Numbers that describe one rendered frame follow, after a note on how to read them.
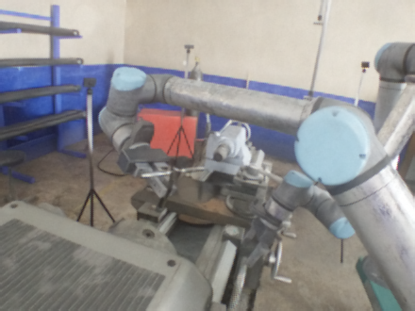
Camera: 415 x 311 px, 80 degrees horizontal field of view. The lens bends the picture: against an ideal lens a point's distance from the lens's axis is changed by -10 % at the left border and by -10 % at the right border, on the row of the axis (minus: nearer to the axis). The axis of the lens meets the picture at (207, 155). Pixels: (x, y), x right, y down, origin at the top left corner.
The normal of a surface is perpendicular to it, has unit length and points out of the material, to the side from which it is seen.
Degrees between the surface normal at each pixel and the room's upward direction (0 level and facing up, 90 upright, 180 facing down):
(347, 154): 85
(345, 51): 90
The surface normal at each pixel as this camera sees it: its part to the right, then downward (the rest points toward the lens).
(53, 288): 0.11, -0.93
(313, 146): -0.66, 0.10
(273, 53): -0.28, 0.30
